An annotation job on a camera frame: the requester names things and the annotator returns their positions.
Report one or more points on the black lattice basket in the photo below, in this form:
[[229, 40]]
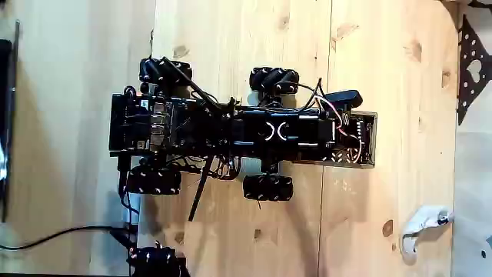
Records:
[[367, 138]]

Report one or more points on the black mecanum wheel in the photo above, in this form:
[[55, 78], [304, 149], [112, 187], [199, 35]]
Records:
[[153, 70], [153, 181], [268, 187], [273, 80]]

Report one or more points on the black thin bar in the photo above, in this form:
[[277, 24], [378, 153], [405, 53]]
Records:
[[192, 85], [200, 188]]

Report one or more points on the black dotted cloth with heart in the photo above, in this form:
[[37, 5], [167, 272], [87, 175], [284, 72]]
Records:
[[466, 69]]

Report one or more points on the black device with lights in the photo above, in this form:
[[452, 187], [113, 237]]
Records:
[[157, 261]]

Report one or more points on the dark screen panel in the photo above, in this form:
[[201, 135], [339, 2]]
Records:
[[4, 115]]

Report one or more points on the black oval camera box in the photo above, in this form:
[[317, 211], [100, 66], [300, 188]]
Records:
[[346, 98]]

